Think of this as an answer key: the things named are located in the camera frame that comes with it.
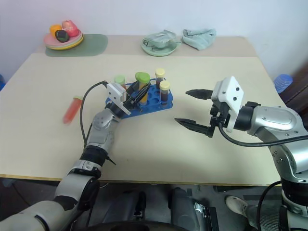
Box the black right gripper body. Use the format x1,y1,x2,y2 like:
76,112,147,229
207,101,231,139

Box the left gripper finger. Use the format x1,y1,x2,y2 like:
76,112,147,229
133,86,151,108
127,81,140,95

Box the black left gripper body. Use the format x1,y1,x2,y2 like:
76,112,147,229
123,92,143,112

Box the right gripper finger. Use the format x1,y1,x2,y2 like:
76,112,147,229
185,89,215,101
174,117,213,139

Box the yellow tube with green cap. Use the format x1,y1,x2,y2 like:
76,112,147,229
136,72,151,105

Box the blue test tube rack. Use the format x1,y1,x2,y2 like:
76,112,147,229
105,78,174,119

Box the red tube, pale green cap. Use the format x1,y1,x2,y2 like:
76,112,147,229
114,75,127,91

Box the dark tube with yellow cap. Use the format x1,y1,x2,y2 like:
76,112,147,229
154,68,167,90
159,80,171,107

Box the pale green round plate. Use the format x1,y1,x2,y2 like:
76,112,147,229
141,39,182,57

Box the teal cloth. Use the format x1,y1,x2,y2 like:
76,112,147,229
181,28,217,51

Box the green placemat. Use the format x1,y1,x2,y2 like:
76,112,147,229
45,33,108,58

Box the red tube with green cap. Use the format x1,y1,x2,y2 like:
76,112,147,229
62,95,84,125

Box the yellow plate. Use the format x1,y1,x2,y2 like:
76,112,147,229
47,33,84,50

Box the blue plastic stool stack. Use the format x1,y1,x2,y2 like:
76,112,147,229
273,73,294,94

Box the stack of coloured plates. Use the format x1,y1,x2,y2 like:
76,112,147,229
45,34,85,51

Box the white shoe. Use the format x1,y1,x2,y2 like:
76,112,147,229
225,195,249,218

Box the dark green toy avocado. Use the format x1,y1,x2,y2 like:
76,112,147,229
54,29,71,43

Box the dark wooden furniture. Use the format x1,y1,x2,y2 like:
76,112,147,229
279,57,308,116

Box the pink plate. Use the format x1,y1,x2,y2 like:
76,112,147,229
43,30,83,48

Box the orange toy fruit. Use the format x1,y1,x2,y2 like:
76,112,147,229
49,24,64,36

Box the grey mesh trouser leg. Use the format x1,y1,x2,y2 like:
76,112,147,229
245,204,282,231

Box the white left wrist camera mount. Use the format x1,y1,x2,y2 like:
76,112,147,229
106,83,132,116

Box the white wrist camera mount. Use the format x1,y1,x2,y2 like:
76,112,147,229
211,76,245,133
106,83,132,116

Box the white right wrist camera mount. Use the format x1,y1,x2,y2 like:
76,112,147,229
211,76,245,133

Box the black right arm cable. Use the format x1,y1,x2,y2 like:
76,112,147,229
217,121,308,148

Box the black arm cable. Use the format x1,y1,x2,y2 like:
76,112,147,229
79,80,110,146
217,121,308,148

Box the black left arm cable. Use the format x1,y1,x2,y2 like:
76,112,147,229
79,80,110,146

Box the black robot torso cable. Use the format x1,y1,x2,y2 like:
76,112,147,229
256,181,283,227

